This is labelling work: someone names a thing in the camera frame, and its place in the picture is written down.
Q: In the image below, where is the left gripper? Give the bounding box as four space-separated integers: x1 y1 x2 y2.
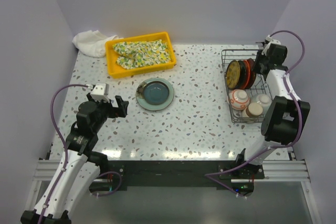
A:
87 92 128 132

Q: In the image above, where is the large celadon green plate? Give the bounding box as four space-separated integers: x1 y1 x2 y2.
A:
135 78 174 111

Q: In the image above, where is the dark blue small plate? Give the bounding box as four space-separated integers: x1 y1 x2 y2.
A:
142 81 169 105

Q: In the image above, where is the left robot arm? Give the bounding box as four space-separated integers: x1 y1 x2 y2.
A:
20 94 129 223

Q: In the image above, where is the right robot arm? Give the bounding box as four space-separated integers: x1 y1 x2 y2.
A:
231 42 310 178

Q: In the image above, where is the dark red lacquer plate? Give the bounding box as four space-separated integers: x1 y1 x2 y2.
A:
246 58 256 89

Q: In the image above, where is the yellow patterned plate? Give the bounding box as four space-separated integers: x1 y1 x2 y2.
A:
226 60 240 89

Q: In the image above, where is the yellow plastic tray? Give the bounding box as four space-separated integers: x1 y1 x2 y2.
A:
105 32 176 78

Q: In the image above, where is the pale green bowl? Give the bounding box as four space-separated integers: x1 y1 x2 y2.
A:
251 93 272 114

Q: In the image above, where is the white red patterned bowl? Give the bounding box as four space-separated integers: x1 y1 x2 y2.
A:
227 89 250 111

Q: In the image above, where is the beige cup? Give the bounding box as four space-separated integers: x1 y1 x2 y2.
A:
242 102 263 119

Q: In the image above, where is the lemon print cloth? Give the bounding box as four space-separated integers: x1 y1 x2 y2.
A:
112 39 171 70

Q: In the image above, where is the white cloth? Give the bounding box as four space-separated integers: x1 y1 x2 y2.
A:
72 30 121 58

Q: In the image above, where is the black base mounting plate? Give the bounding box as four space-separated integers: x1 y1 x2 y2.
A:
89 159 265 192

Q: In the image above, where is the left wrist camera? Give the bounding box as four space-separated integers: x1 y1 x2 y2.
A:
87 83 110 103

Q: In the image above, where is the black wire dish rack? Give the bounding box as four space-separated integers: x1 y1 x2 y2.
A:
221 47 272 123

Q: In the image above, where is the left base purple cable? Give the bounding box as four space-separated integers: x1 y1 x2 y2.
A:
90 173 123 197

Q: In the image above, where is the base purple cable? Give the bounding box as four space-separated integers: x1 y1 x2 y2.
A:
90 173 123 197
205 173 249 198

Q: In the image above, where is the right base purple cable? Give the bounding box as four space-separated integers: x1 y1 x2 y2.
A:
205 173 249 198

